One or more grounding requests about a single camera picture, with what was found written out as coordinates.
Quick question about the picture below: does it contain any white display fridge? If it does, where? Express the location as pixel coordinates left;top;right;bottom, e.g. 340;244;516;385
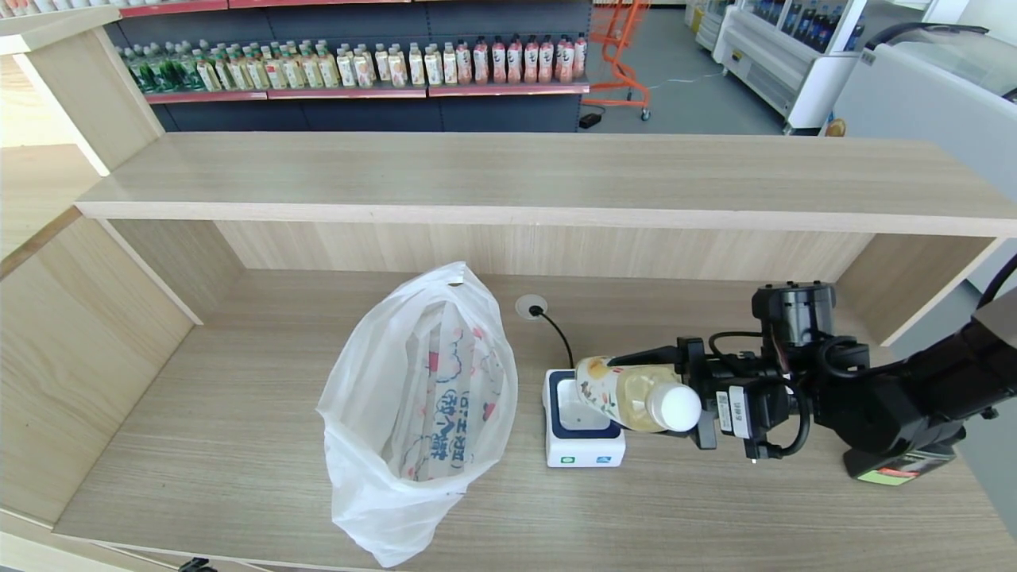
711;0;932;134

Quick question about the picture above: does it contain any orange metal rack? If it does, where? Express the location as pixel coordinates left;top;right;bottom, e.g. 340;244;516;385
582;0;653;122

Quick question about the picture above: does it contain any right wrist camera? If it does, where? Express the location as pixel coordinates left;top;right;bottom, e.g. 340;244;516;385
715;383;789;464

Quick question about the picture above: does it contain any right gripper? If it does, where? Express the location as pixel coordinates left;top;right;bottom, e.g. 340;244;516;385
608;337;795;452

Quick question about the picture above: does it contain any white plastic shopping bag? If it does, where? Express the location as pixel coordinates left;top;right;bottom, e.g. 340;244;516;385
316;261;519;568

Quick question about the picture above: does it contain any black cable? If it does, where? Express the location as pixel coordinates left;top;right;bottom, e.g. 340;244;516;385
763;380;813;460
536;307;576;371

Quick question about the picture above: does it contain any white chest freezer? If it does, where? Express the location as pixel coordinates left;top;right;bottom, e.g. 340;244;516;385
822;22;1017;203

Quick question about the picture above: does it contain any wooden counter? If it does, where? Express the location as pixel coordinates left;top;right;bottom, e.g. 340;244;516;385
0;6;1017;572

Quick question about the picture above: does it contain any white printed snack pack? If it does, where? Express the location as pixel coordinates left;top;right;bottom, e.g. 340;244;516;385
381;300;509;482

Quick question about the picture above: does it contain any yellow drink bottle white cap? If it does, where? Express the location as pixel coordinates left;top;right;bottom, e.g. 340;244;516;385
574;355;703;434

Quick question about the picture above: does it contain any white barcode scanner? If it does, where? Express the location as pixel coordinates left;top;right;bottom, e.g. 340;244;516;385
543;368;626;469

